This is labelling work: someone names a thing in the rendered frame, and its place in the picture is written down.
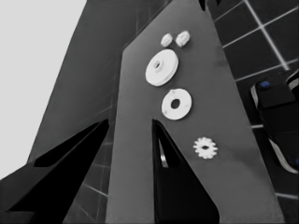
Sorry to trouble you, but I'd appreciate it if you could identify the white toothed gear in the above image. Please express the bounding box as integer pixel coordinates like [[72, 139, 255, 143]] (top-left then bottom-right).
[[192, 136, 220, 161], [175, 30, 192, 48], [160, 33, 174, 48]]

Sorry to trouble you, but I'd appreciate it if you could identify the large thick white disc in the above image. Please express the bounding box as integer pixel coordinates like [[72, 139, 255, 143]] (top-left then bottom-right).
[[145, 49, 180, 88]]

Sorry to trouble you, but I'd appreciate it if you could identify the white round carrier with pins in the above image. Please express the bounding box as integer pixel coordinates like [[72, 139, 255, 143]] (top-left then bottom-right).
[[161, 88, 193, 121]]

